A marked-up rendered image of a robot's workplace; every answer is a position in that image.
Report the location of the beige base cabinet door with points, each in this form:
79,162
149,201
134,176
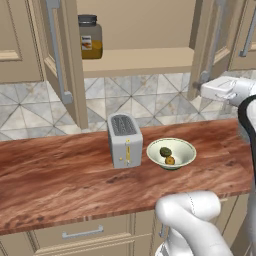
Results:
231,216
145,233

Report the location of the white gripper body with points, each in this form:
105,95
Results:
216,88

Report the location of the yellow-brown apple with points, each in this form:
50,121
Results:
170,160

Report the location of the beige drawer front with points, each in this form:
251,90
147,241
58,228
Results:
113,230

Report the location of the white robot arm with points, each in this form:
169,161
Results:
191,216

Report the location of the brown-green kiwi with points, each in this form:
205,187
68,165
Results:
165,152

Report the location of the white bowl with green rim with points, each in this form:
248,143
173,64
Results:
181,151

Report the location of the glass jar with yellow contents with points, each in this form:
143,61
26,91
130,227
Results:
90,40

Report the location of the grey toaster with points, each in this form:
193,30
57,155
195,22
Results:
126,143

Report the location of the beige open cabinet shelf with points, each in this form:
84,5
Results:
140,61

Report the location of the beige base cabinet front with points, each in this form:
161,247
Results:
13,245

